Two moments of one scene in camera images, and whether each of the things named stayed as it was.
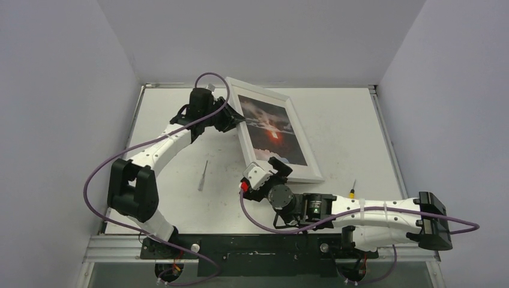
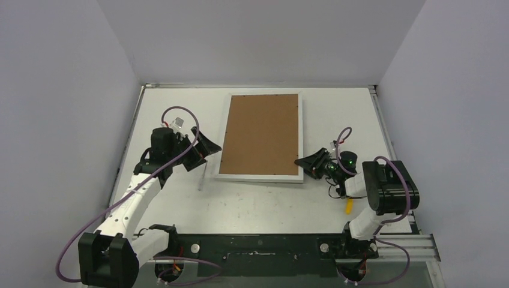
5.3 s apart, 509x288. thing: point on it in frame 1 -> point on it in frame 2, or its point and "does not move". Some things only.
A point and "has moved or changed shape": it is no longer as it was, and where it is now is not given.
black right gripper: (274, 173) -> (322, 165)
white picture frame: (272, 129) has moved or changed shape
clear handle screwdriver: (203, 177) does not move
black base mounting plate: (256, 255) does not move
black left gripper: (230, 120) -> (206, 147)
